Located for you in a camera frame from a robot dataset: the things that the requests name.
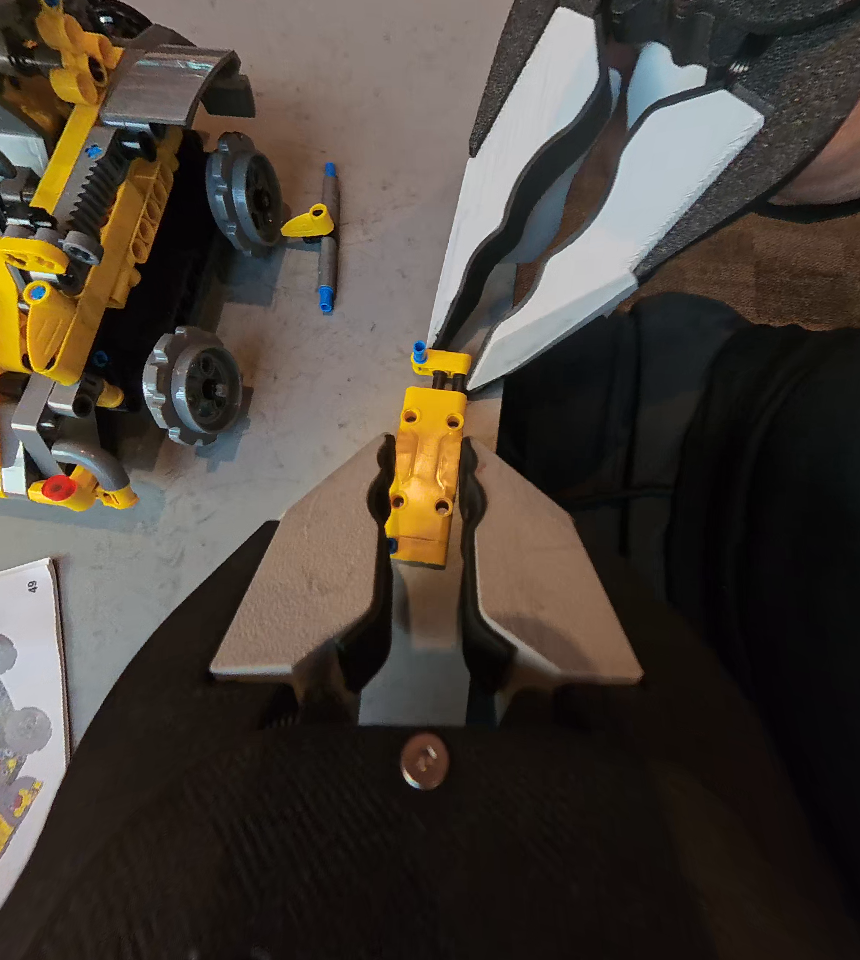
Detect person's black clothing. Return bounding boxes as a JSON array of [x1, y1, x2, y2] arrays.
[[497, 288, 860, 960]]

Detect yellow rectangular brick block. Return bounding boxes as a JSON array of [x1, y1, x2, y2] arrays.
[[385, 384, 468, 567]]

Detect yellow grey toy brick vehicle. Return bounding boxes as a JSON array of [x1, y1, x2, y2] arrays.
[[0, 0, 284, 515]]

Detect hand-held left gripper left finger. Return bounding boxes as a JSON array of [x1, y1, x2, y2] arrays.
[[208, 432, 397, 687]]

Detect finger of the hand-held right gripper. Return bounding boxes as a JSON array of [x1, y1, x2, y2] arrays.
[[428, 6, 622, 354], [464, 41, 767, 393]]

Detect small yellow pin connector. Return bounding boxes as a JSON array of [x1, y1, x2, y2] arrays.
[[410, 341, 473, 391]]

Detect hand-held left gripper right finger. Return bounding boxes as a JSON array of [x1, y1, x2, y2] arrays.
[[458, 436, 644, 691]]

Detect grey axle with yellow cam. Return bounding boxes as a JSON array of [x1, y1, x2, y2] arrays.
[[280, 162, 342, 315]]

